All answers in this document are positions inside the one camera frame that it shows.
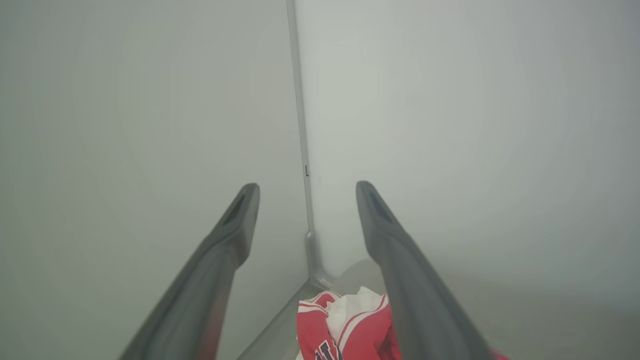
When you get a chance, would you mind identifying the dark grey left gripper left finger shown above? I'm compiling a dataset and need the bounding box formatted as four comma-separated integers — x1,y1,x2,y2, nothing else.
119,183,261,360

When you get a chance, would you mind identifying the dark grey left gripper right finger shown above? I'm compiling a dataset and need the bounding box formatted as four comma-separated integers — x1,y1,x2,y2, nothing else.
355,180,494,360

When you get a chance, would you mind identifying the red basketball jersey number 23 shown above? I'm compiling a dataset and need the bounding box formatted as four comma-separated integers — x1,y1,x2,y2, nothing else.
296,286,508,360

